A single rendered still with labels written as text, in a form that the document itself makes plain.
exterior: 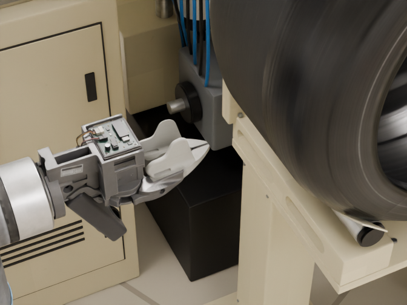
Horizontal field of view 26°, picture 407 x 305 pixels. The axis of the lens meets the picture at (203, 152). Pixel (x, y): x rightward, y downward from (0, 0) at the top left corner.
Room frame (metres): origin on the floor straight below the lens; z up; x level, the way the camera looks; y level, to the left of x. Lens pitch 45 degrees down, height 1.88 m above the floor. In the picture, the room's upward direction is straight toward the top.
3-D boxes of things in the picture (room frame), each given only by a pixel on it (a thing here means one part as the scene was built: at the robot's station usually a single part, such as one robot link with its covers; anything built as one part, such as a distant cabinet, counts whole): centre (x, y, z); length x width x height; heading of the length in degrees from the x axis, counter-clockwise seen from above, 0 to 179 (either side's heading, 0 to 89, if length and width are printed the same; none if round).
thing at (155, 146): (0.79, 0.04, 1.12); 0.09 x 0.03 x 0.06; 115
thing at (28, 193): (0.70, 0.21, 1.12); 0.10 x 0.05 x 0.09; 25
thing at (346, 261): (0.97, -0.17, 0.84); 0.36 x 0.09 x 0.06; 25
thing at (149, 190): (0.73, 0.07, 1.10); 0.09 x 0.05 x 0.02; 115
